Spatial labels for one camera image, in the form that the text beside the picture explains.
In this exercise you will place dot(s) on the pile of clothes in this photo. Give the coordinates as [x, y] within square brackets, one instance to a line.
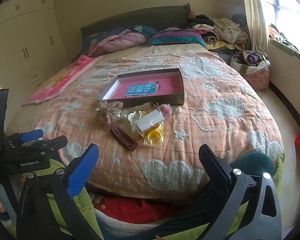
[227, 30]

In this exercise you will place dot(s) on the pink cartoon blanket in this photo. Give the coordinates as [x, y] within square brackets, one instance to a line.
[62, 77]

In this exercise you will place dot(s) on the pink and navy duvet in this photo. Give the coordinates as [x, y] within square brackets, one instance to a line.
[115, 42]

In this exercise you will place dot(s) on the pink pompom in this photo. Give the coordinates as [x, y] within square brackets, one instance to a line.
[166, 110]

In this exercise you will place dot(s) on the dark cloth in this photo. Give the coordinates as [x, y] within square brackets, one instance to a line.
[190, 217]

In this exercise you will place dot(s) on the beige bow hair clip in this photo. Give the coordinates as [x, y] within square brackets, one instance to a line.
[110, 110]

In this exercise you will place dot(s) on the teal cushion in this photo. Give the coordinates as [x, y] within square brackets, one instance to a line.
[252, 160]

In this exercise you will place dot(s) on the cream claw hair clip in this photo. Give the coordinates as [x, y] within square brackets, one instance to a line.
[137, 116]

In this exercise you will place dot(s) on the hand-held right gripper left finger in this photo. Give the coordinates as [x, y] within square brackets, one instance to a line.
[82, 172]

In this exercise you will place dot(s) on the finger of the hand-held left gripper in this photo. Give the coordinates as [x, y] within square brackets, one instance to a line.
[52, 143]
[31, 135]

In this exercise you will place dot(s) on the window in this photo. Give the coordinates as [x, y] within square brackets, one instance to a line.
[290, 5]

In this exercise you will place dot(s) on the clothes on window sill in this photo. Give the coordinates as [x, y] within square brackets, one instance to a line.
[292, 46]

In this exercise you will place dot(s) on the purple teal striped pillow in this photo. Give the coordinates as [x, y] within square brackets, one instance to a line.
[177, 36]

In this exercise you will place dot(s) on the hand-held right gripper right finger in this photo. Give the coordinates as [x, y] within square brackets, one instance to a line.
[213, 170]

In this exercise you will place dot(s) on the floral laundry basket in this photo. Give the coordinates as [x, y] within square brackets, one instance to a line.
[257, 77]

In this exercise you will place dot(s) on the cream curtain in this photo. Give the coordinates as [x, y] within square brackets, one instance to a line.
[255, 17]

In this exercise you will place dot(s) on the white earring card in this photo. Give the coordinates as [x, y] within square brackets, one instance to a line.
[150, 120]

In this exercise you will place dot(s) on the cream wardrobe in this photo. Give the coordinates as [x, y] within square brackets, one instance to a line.
[20, 42]

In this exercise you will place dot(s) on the dark headboard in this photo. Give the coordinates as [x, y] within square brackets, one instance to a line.
[140, 16]

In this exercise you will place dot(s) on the red cloth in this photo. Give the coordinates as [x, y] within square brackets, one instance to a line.
[130, 210]

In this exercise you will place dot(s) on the green cloth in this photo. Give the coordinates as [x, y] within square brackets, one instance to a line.
[240, 217]

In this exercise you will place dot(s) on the pink cardboard box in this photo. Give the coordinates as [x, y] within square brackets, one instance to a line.
[170, 83]

